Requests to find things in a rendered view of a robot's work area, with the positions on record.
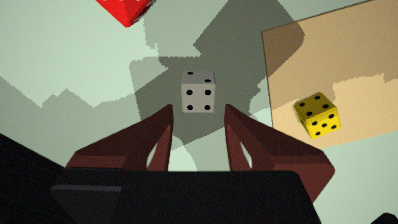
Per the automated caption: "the tan mat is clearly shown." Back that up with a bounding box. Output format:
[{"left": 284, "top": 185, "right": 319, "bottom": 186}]
[{"left": 261, "top": 0, "right": 398, "bottom": 149}]

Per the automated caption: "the yellow die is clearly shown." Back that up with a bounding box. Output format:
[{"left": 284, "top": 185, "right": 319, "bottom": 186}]
[{"left": 294, "top": 93, "right": 341, "bottom": 139}]

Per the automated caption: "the red die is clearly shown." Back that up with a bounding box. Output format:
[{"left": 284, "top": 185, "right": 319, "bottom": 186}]
[{"left": 96, "top": 0, "right": 155, "bottom": 27}]

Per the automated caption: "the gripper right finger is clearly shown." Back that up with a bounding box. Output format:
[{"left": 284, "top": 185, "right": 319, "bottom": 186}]
[{"left": 224, "top": 104, "right": 335, "bottom": 204}]

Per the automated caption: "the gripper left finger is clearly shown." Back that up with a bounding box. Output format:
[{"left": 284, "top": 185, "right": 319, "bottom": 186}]
[{"left": 63, "top": 104, "right": 174, "bottom": 170}]

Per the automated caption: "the white die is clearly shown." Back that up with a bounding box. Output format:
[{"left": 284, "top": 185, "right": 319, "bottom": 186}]
[{"left": 181, "top": 71, "right": 217, "bottom": 113}]

